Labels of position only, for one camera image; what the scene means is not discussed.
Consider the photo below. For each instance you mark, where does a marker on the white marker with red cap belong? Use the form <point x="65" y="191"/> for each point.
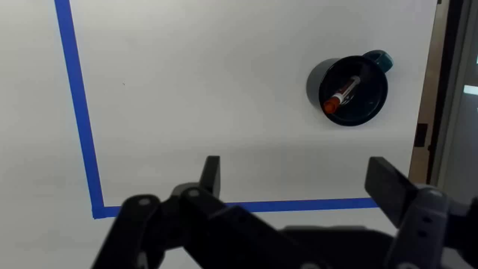
<point x="342" y="94"/>

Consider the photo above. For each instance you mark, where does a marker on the dark teal speckled cup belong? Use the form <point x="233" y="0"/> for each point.
<point x="366" y="106"/>

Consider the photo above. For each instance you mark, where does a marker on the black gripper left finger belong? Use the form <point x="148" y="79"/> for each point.
<point x="199" y="218"/>

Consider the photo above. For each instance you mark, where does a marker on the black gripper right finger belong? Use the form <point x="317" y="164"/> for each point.
<point x="428" y="218"/>

